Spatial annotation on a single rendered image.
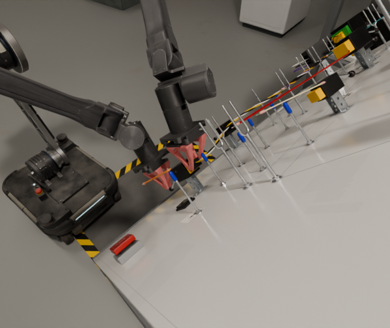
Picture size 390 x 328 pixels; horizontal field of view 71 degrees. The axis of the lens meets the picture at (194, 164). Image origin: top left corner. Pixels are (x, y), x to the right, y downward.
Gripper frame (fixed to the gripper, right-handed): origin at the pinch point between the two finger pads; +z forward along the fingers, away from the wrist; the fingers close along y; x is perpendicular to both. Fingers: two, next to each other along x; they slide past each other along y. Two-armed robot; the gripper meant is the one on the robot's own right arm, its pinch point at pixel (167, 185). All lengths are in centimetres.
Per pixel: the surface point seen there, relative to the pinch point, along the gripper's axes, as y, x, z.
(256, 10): 328, 112, -58
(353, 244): -25, -55, -7
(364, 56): 48, -44, -5
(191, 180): -0.7, -11.8, -0.8
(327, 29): 93, -24, -13
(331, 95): 12.7, -44.4, -7.2
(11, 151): 19, 203, -42
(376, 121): 0, -53, -5
